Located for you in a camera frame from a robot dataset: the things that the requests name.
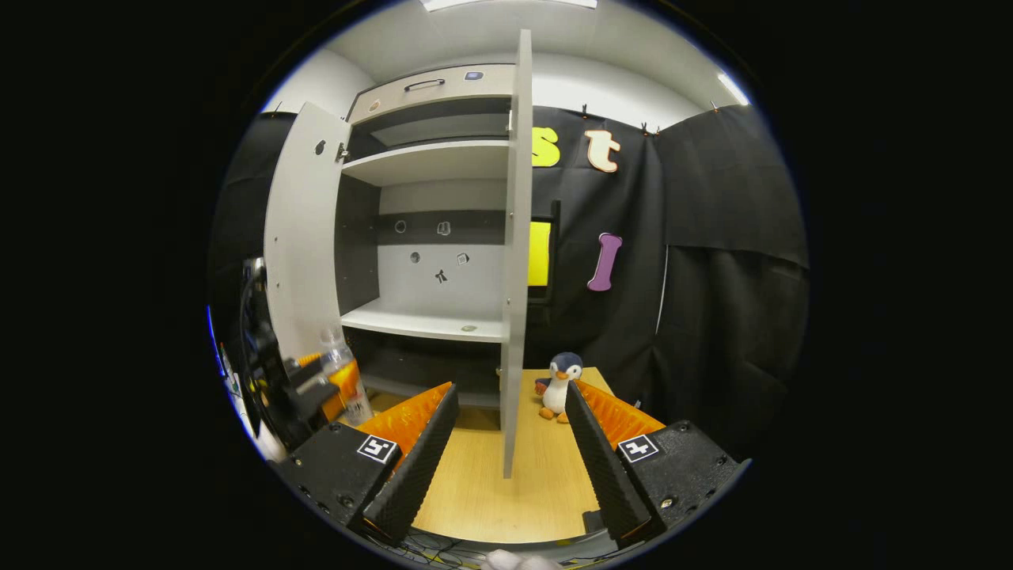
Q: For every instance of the white cabinet shelf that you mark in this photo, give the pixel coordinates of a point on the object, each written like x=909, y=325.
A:
x=427, y=162
x=411, y=321

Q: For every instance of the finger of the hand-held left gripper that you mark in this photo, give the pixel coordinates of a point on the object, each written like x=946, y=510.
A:
x=313, y=390
x=310, y=361

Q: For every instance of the grey cabinet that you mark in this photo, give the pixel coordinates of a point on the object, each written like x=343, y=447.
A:
x=419, y=277

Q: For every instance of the clear plastic bottle red label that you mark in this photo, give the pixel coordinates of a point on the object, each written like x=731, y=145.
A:
x=339, y=352

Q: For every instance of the grey cabinet door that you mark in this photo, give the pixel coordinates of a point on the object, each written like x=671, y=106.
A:
x=516, y=277
x=305, y=237

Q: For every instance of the ceiling light panel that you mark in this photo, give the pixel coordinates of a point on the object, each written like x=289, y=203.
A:
x=733, y=88
x=506, y=4

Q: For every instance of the metal door hinge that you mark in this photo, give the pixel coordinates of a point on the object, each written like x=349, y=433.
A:
x=342, y=153

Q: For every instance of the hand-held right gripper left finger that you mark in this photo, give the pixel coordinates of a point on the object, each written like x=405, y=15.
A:
x=419, y=467

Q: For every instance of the penguin plush toy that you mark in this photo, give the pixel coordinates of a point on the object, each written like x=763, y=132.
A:
x=560, y=388

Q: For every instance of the beige cabinet drawer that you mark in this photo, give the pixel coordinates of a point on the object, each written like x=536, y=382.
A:
x=459, y=93

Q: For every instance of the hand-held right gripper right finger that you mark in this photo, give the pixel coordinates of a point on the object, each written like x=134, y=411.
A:
x=601, y=467

